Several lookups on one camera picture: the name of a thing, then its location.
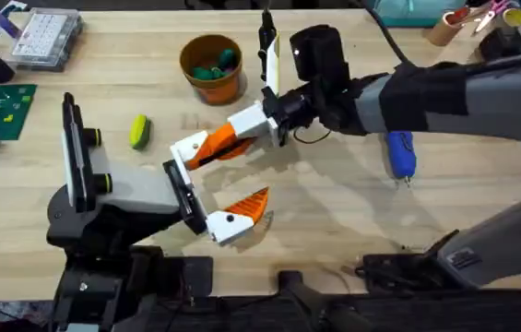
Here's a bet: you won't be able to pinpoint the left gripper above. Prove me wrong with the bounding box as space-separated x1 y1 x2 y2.
46 130 272 254

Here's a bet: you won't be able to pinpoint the orange ribbed wedge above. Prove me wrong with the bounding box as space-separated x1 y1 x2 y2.
184 136 230 172

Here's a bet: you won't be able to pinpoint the green yellow vegetable toy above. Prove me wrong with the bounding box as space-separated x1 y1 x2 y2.
128 113 153 151

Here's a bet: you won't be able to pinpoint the blue electric screwdriver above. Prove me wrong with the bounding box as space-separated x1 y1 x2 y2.
383 130 419 188

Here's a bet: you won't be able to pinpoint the orange tub with toys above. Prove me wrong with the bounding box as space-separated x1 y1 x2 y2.
179 33 248 107

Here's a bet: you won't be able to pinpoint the right black upright wrist plate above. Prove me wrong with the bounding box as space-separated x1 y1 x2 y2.
257 7 282 99

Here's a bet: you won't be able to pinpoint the black upright wrist plate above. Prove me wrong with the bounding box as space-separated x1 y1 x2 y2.
60 91 93 214
257 7 282 99

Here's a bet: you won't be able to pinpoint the left black upright wrist plate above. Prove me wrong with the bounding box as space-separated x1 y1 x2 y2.
60 91 93 214

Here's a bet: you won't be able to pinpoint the teal box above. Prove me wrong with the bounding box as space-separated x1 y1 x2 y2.
373 0 469 29

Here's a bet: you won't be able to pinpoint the clear plastic parts box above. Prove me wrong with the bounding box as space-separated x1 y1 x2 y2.
6 6 85 74

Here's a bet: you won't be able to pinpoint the cardboard tube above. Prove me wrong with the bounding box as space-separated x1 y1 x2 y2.
425 7 472 48

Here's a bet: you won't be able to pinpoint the yellow tape roll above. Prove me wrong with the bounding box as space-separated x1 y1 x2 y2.
502 7 521 29

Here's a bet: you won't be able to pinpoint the thin black cable loop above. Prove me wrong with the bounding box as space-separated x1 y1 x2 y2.
292 126 333 146

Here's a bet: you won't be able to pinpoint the black knob with yellow ring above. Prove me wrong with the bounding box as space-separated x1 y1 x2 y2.
91 172 114 196
82 127 103 148

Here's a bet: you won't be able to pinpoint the thick black cable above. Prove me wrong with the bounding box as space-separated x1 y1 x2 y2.
360 0 417 68

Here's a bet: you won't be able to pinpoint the black rail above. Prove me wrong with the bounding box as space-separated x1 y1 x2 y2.
0 269 521 332

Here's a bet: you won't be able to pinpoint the white box with purple strap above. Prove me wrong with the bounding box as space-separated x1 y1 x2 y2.
0 0 30 47

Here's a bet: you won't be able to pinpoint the pink handled scissors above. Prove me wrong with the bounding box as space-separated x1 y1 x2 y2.
470 0 515 37

